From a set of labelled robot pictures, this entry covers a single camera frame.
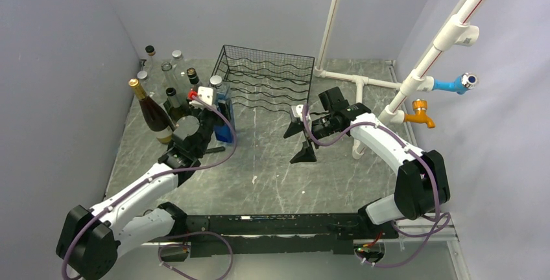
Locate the blue square dash bottle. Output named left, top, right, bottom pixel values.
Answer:
left=209, top=75, right=235, bottom=144

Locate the bottle black gold cap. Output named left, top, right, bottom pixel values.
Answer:
left=186, top=67, right=202, bottom=91

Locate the blue tinted clear bottle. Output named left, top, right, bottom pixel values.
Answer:
left=161, top=62, right=190, bottom=100

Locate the dark wine bottle gold cap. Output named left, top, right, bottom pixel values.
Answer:
left=128, top=78, right=174, bottom=145

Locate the clear bottle silver cap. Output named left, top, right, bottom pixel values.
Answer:
left=171, top=49, right=187, bottom=82

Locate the clear bottle dark neck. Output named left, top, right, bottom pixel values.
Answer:
left=136, top=70, right=166, bottom=104

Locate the clear bottle blue medallion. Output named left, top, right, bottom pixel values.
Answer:
left=145, top=45, right=165, bottom=86

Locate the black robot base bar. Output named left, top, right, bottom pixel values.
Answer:
left=158, top=213, right=398, bottom=258

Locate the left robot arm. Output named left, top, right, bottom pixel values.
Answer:
left=55, top=105, right=235, bottom=279

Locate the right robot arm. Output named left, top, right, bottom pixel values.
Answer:
left=284, top=87, right=451, bottom=238

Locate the small black hammer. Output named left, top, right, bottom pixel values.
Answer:
left=205, top=146, right=226, bottom=154

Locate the orange faucet tap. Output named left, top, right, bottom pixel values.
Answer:
left=404, top=99, right=436, bottom=129

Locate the blue faucet tap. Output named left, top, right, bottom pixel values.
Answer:
left=432, top=73, right=479, bottom=95

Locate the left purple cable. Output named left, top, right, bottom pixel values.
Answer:
left=61, top=93, right=238, bottom=280

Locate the purple cable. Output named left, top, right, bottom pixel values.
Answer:
left=61, top=93, right=238, bottom=280
left=301, top=104, right=451, bottom=270

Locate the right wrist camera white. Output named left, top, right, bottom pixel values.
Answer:
left=290, top=104, right=305, bottom=123

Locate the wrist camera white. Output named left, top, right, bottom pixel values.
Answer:
left=187, top=86, right=217, bottom=108
left=290, top=104, right=305, bottom=123

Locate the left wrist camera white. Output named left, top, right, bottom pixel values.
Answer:
left=187, top=86, right=217, bottom=108

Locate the black wire wine rack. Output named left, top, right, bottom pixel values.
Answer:
left=212, top=45, right=315, bottom=112

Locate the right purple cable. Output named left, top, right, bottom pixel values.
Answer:
left=301, top=104, right=451, bottom=270

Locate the white pvc pipe frame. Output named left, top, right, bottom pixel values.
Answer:
left=313, top=0, right=516, bottom=159

